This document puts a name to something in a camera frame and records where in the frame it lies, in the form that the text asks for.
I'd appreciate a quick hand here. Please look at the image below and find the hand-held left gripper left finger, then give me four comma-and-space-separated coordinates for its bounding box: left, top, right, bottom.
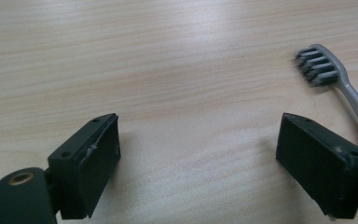
47, 112, 122, 220

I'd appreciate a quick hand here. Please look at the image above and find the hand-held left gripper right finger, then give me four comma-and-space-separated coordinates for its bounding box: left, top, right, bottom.
275, 112, 358, 220

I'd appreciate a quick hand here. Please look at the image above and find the grey and pink toothbrush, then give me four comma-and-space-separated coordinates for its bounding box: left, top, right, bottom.
294, 43, 358, 174

